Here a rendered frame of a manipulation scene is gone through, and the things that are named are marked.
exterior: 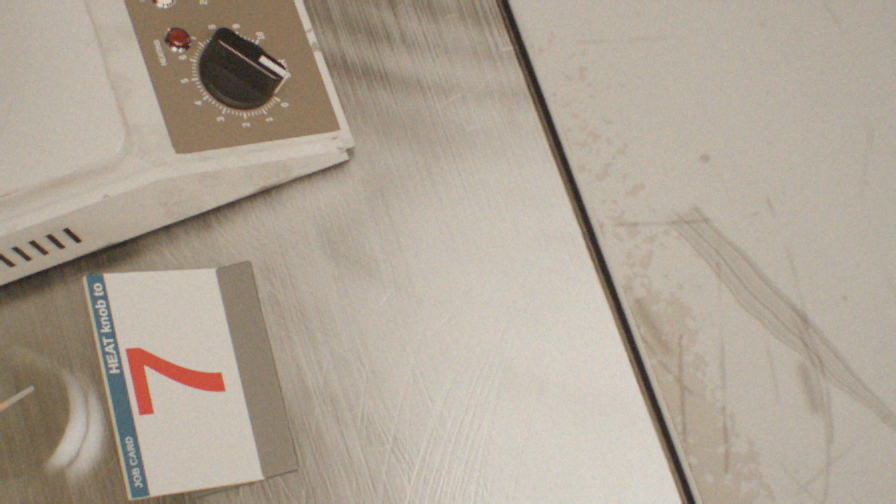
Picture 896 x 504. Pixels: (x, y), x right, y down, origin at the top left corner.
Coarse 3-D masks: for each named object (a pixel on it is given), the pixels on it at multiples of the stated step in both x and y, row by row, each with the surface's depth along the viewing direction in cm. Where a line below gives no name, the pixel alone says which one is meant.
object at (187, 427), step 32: (128, 288) 62; (160, 288) 63; (192, 288) 64; (128, 320) 61; (160, 320) 62; (192, 320) 63; (128, 352) 61; (160, 352) 62; (192, 352) 63; (128, 384) 60; (160, 384) 61; (192, 384) 62; (224, 384) 63; (160, 416) 61; (192, 416) 61; (224, 416) 62; (160, 448) 60; (192, 448) 61; (224, 448) 62; (160, 480) 60; (192, 480) 60
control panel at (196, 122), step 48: (144, 0) 62; (192, 0) 63; (240, 0) 64; (288, 0) 65; (144, 48) 61; (192, 48) 62; (288, 48) 64; (192, 96) 61; (288, 96) 63; (192, 144) 60; (240, 144) 61
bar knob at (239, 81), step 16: (224, 32) 60; (208, 48) 61; (224, 48) 60; (240, 48) 60; (256, 48) 61; (208, 64) 61; (224, 64) 61; (240, 64) 61; (256, 64) 61; (272, 64) 61; (208, 80) 61; (224, 80) 61; (240, 80) 62; (256, 80) 61; (272, 80) 61; (224, 96) 61; (240, 96) 61; (256, 96) 62
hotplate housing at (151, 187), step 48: (96, 0) 61; (144, 96) 60; (336, 96) 64; (144, 144) 59; (288, 144) 62; (336, 144) 63; (48, 192) 59; (96, 192) 59; (144, 192) 60; (192, 192) 62; (240, 192) 64; (0, 240) 59; (48, 240) 61; (96, 240) 63
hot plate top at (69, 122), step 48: (0, 0) 59; (48, 0) 59; (0, 48) 59; (48, 48) 58; (96, 48) 58; (0, 96) 58; (48, 96) 58; (96, 96) 58; (0, 144) 58; (48, 144) 58; (96, 144) 57; (0, 192) 57
